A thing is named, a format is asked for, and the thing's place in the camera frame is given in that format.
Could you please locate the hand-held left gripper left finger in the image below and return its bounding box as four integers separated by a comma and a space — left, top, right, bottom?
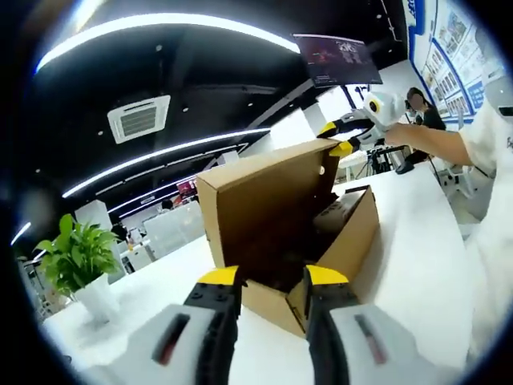
119, 265, 244, 385

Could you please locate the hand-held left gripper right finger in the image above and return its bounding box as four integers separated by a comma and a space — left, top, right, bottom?
302, 264, 432, 385

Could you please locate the brown cardboard shoe box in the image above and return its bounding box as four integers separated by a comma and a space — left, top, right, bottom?
195, 138, 381, 338

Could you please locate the person's right hand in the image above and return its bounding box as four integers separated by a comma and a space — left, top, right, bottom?
384, 122, 414, 148

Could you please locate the large dark hanging screen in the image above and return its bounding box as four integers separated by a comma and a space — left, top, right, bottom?
292, 33, 384, 87

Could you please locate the white chest device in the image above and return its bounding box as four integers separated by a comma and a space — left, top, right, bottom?
487, 75, 513, 117

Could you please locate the green plant in white pot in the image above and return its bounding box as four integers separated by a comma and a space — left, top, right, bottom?
34, 213, 123, 326

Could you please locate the person in white shirt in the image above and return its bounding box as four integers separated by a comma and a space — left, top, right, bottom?
456, 75, 513, 362

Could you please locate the small hanging red screen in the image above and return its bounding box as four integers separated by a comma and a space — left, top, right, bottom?
176, 180, 200, 201

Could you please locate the long curved ceiling light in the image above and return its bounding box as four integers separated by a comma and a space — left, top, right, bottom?
62, 128, 272, 197
35, 13, 301, 73

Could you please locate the white ceiling air vent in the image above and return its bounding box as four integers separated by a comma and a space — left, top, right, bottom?
107, 95, 172, 144

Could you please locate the blue white wall poster board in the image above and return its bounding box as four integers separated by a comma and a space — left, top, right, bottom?
404, 0, 502, 121

